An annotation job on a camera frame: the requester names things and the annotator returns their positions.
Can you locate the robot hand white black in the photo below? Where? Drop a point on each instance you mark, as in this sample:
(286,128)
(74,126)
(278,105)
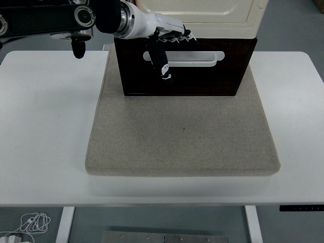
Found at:
(146,22)

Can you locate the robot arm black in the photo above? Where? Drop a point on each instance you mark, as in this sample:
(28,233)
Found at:
(38,17)

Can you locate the cream cabinet door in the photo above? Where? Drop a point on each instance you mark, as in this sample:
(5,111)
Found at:
(202,7)

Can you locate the small grey table fitting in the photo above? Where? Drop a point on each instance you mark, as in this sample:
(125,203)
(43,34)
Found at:
(106,46)

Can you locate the beige felt mat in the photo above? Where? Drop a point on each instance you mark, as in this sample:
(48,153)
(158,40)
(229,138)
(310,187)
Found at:
(177,139)

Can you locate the brown cardboard box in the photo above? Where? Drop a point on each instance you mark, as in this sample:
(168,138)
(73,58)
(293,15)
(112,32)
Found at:
(320,5)

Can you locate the grey metal plate with screws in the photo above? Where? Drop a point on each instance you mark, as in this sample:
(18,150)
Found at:
(164,238)

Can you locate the white table leg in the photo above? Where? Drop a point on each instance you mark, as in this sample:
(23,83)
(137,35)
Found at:
(64,225)
(253,225)

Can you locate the black table control panel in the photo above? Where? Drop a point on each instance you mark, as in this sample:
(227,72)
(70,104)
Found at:
(301,208)

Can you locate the white charger plug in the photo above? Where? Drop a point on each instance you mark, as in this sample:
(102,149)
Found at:
(15,239)

